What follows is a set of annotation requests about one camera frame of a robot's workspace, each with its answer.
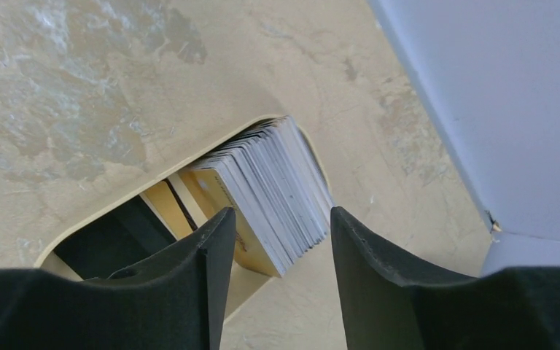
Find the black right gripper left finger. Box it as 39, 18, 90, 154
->
0, 208, 236, 349

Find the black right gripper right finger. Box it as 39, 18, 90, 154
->
330, 206, 560, 349

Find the stack of credit cards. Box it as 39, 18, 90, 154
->
139, 115, 334, 277

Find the beige oval card tray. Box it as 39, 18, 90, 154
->
32, 113, 332, 322

